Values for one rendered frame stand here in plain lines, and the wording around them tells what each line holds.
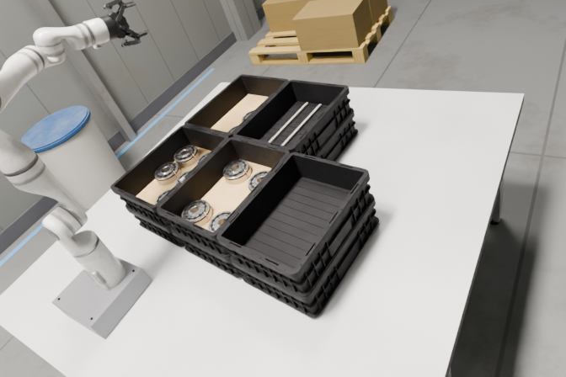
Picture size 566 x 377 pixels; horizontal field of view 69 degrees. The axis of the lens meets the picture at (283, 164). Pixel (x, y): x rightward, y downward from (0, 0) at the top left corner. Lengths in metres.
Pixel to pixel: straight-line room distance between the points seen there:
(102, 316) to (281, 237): 0.62
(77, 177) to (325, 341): 2.45
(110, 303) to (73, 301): 0.15
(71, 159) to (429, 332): 2.61
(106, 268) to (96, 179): 1.88
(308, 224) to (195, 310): 0.45
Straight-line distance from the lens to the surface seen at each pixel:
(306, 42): 3.88
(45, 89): 3.71
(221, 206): 1.47
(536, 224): 2.32
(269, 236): 1.30
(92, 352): 1.56
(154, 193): 1.70
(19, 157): 1.25
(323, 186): 1.38
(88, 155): 3.22
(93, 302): 1.55
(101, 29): 1.45
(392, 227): 1.39
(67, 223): 1.37
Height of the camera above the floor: 1.77
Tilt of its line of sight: 38 degrees down
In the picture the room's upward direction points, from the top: 22 degrees counter-clockwise
